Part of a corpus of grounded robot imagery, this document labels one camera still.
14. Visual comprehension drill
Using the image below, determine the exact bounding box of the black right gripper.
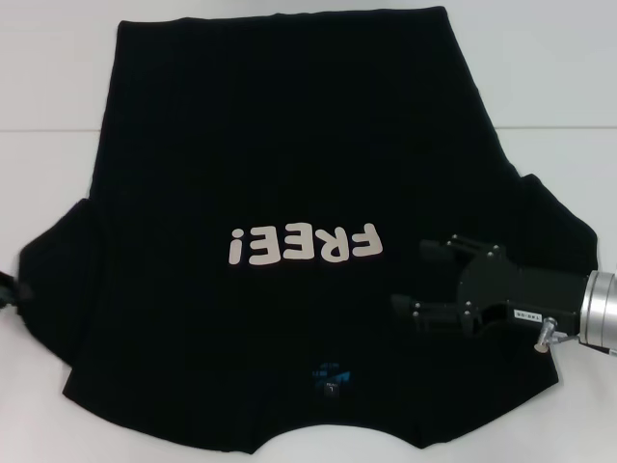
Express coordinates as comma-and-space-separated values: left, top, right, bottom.
390, 232, 589, 338

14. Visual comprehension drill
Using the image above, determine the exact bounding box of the black shirt with FREE print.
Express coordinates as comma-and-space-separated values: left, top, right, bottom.
16, 5, 602, 443

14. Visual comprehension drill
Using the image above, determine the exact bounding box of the silver cable connector plug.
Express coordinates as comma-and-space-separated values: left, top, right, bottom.
532, 321, 560, 353

